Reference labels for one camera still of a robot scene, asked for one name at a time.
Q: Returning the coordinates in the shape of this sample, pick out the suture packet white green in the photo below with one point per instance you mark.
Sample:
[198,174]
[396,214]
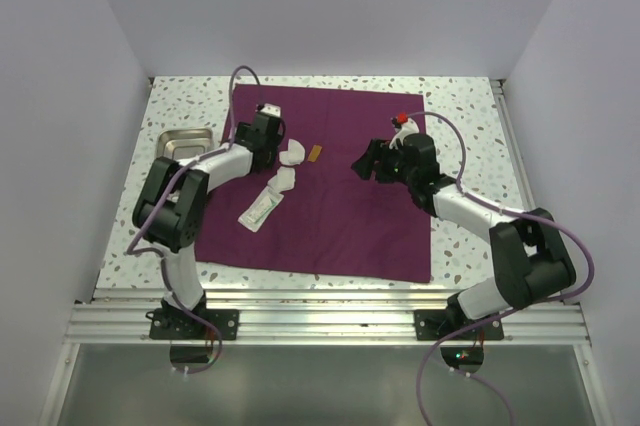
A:
[258,212]

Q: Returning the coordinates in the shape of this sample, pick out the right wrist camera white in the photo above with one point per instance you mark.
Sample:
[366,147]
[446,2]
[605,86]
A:
[404,126]

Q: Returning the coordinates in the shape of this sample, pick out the purple cloth mat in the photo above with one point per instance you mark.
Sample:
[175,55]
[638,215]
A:
[332,222]

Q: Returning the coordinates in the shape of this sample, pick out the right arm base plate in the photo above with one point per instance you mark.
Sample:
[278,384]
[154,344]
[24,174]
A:
[434,324]

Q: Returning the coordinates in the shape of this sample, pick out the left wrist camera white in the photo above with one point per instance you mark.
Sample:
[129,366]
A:
[269,110]

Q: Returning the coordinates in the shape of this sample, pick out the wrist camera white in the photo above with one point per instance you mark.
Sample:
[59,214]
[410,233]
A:
[404,126]
[269,110]

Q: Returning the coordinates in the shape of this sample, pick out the white gauze pad far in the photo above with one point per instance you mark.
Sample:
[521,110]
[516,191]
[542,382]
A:
[293,155]

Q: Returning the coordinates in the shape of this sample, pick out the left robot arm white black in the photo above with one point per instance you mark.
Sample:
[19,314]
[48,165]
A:
[170,209]

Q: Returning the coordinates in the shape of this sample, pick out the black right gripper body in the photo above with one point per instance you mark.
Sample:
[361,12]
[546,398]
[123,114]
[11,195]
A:
[392,167]

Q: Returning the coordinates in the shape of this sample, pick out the steel instrument tray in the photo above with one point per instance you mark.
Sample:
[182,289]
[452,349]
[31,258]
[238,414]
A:
[178,144]

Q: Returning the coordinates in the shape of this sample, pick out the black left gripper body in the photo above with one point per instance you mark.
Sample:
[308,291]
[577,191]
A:
[272,151]

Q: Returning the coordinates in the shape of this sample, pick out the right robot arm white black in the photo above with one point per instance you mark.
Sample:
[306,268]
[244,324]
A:
[529,257]

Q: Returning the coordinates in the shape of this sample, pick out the aluminium rail frame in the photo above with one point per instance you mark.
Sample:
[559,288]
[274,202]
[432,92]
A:
[311,349]

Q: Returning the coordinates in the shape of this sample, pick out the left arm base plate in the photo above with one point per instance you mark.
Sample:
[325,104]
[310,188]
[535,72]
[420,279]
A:
[177,326]

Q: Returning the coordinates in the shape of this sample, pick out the white gauze pad near packet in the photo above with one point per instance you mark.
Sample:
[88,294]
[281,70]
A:
[284,180]

